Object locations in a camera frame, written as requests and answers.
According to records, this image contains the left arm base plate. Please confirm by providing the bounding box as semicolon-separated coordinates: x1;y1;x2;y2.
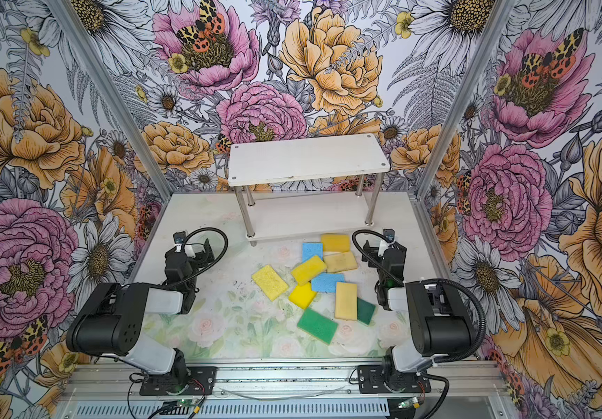
139;367;217;396

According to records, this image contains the white vented cable duct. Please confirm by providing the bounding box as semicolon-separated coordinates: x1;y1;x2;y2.
65;398;390;418

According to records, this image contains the pale yellow porous sponge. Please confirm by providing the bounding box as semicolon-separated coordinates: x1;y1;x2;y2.
251;265;289;301

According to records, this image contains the white two-tier shelf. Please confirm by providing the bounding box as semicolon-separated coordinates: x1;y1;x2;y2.
228;134;390;244

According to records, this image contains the green circuit board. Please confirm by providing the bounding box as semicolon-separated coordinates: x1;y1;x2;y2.
162;398;200;410

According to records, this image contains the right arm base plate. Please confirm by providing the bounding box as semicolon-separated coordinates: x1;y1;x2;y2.
356;365;431;395

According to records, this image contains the yellow sponge green underside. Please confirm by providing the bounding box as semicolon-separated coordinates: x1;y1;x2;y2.
292;255;327;286

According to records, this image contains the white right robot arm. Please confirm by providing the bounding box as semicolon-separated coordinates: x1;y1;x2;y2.
358;240;477;394

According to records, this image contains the yellow sponge near shelf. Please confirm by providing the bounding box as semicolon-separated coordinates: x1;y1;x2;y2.
320;234;351;252

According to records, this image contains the small blue sponge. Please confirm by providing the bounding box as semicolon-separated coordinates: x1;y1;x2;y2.
302;242;324;262

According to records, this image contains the bright yellow sponge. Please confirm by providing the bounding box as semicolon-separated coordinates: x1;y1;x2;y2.
288;282;317;310

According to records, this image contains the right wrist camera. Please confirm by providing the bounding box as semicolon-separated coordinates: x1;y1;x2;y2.
382;229;395;243

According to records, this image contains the aluminium front rail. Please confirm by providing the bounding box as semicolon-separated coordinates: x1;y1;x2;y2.
60;358;507;402

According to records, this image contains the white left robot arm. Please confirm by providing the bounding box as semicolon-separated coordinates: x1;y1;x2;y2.
66;240;215;394

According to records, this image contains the black corrugated right cable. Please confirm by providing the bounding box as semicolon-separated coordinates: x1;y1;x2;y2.
352;229;488;364

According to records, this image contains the light blue sponge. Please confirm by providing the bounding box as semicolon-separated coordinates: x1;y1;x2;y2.
311;273;345;293

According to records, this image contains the dark green sponge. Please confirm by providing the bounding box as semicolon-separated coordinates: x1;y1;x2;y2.
357;298;376;326

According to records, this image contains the tan beige sponge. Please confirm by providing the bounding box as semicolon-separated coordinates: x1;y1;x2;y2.
324;251;359;273

